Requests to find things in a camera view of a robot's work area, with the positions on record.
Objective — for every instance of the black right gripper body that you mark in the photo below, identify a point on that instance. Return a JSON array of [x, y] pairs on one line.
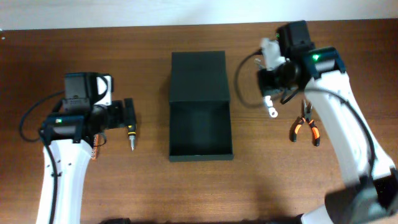
[[272, 81]]

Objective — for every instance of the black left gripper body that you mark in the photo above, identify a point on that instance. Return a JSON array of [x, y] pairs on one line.
[[112, 116]]

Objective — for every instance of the yellow black stubby screwdriver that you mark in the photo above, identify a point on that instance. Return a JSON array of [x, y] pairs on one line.
[[131, 132]]

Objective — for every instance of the silver ring wrench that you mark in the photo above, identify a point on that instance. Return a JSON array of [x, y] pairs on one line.
[[267, 98]]

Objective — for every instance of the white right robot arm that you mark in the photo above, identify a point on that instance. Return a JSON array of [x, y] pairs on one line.
[[292, 64]]

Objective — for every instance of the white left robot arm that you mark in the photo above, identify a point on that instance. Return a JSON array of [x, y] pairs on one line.
[[68, 135]]

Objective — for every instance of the black open box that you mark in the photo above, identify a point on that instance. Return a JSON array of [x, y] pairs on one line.
[[199, 99]]

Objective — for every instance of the orange socket bit rail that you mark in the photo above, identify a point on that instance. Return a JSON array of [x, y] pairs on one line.
[[95, 150]]

